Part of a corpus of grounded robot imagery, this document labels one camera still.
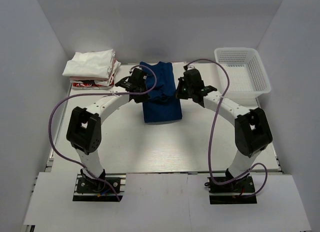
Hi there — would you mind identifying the blue polo t-shirt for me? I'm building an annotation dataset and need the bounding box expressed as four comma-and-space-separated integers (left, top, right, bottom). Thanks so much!
140, 61, 183, 123

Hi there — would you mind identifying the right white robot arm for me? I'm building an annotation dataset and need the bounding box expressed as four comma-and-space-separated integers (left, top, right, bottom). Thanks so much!
175, 66, 273, 192

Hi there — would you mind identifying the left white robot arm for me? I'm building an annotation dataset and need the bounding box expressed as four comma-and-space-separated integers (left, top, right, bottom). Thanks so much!
66, 67, 149, 192

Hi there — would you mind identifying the white plastic mesh basket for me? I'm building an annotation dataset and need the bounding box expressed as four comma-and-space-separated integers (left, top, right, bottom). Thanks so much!
214, 47, 271, 100

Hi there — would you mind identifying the red white folded t-shirt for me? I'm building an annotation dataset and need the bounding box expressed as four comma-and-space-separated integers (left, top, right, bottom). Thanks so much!
69, 60, 121, 89

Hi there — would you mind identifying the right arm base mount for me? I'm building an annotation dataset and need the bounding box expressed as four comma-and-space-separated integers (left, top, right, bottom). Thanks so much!
204, 176, 257, 205

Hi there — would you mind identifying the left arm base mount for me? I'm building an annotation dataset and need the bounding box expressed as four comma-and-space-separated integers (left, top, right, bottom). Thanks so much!
72, 174, 126, 202

